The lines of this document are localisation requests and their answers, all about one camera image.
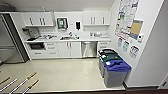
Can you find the stainless steel dishwasher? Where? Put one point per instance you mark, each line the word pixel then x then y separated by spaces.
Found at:
pixel 89 50

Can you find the white sink base cabinet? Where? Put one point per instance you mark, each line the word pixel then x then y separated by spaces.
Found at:
pixel 69 50

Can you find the stainless steel sink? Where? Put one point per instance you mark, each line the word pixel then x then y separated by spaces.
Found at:
pixel 69 38

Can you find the grey bin green lid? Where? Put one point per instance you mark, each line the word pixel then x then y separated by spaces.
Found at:
pixel 113 57

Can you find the steel paper towel dispenser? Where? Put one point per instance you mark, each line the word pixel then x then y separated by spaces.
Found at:
pixel 62 23

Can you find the bin sign blue print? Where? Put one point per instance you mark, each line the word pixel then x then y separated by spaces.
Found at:
pixel 119 42

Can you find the red white packet pile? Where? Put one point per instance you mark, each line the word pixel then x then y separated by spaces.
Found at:
pixel 46 36

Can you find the bin sign green print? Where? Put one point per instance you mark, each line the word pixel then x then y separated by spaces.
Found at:
pixel 125 46

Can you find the grey bin blue lid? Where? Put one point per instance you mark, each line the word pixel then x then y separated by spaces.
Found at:
pixel 116 75

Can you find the black built-in microwave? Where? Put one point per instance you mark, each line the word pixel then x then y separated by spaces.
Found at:
pixel 37 46

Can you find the pale blue bottle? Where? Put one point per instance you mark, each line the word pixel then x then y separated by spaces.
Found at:
pixel 43 9

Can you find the black coffee machine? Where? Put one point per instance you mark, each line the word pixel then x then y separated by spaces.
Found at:
pixel 26 31

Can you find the stainless steel refrigerator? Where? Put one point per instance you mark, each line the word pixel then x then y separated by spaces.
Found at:
pixel 10 40

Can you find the white door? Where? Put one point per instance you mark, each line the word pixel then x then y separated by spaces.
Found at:
pixel 164 81

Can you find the large colourful wall poster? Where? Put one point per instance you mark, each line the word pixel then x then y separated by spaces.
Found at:
pixel 126 16

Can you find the orange blue wall poster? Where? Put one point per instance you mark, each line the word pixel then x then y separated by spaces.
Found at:
pixel 136 29

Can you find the small white wall box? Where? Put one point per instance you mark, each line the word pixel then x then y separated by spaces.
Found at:
pixel 140 37

